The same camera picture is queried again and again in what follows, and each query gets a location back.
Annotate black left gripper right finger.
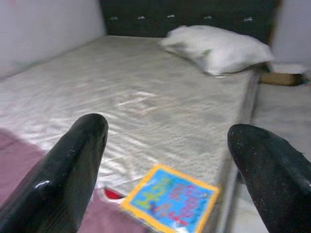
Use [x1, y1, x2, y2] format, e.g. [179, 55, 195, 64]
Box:
[227, 123, 311, 233]

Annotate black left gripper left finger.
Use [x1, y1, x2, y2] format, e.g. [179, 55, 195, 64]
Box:
[0, 113, 109, 233]

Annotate blue yellow children's book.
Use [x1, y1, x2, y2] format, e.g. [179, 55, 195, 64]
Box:
[120, 164, 221, 233]

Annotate white pillow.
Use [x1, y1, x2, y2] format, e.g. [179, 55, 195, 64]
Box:
[159, 25, 275, 76]

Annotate purple cartoon print blanket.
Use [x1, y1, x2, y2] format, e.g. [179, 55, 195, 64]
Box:
[0, 128, 151, 233]

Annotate white quilted mattress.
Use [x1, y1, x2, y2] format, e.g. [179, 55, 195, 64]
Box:
[0, 35, 259, 233]

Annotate black tufted headboard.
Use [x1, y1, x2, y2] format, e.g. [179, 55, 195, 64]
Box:
[99, 0, 282, 46]

